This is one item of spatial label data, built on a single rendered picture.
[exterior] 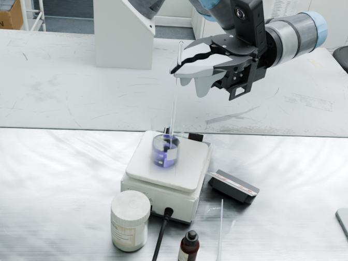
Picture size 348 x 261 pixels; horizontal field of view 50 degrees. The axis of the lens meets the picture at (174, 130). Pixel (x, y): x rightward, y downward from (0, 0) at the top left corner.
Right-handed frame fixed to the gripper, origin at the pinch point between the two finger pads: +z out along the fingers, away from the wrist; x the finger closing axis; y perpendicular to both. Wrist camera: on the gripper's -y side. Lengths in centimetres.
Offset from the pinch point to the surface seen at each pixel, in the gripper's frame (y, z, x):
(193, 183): 17.2, 1.1, -7.1
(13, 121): 25.9, 14.5, 34.4
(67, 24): 118, -111, 263
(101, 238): 25.8, 15.1, -2.0
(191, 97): 26.3, -25.5, 20.7
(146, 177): 17.1, 6.4, -1.8
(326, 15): 78, -253, 102
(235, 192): 24.1, -8.7, -9.1
